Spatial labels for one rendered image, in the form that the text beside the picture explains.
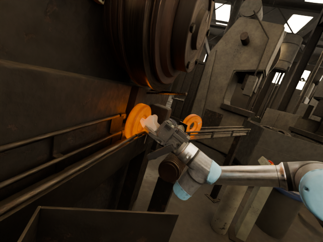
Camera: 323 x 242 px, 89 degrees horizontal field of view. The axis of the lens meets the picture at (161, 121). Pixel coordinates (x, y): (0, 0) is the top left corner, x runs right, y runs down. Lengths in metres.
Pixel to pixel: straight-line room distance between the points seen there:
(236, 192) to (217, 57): 2.60
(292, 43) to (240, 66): 6.50
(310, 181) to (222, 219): 0.97
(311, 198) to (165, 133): 0.43
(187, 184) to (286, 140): 2.26
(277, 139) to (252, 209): 1.46
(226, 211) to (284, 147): 1.64
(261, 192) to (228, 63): 2.44
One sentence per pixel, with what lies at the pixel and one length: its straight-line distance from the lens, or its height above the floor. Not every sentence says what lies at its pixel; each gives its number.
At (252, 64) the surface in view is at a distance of 3.28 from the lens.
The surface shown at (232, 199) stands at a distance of 1.36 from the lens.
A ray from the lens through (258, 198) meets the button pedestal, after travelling 1.42.
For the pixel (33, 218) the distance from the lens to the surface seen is 0.28.
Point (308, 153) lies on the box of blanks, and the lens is 3.01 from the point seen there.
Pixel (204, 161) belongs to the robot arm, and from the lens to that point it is 0.61.
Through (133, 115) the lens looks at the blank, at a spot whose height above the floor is 0.77.
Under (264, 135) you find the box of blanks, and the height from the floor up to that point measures 0.65.
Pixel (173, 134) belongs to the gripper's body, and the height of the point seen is 0.75.
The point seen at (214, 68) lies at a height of 1.44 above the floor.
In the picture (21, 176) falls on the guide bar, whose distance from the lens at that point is 0.43.
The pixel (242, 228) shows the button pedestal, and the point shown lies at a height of 0.10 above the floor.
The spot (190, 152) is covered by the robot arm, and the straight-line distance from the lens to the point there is 0.60.
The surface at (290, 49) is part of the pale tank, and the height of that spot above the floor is 3.86.
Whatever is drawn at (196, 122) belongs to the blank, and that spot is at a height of 0.74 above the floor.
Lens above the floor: 0.92
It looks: 13 degrees down
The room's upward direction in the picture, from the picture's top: 17 degrees clockwise
